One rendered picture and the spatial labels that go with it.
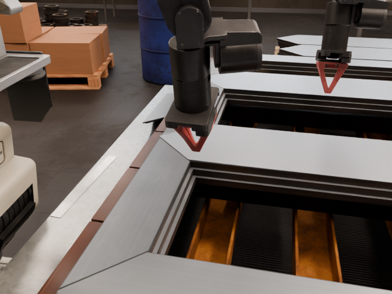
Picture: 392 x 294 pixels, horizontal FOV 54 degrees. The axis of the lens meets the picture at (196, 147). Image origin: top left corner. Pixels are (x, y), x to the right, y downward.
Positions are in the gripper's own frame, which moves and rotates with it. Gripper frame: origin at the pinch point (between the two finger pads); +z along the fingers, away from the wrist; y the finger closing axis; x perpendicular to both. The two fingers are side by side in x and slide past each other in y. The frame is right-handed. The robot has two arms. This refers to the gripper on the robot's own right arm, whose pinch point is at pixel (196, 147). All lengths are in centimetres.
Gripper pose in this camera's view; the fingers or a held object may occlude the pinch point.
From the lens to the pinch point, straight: 66.2
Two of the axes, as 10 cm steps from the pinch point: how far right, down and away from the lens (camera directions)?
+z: 0.5, 7.5, 6.6
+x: -9.7, -1.2, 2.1
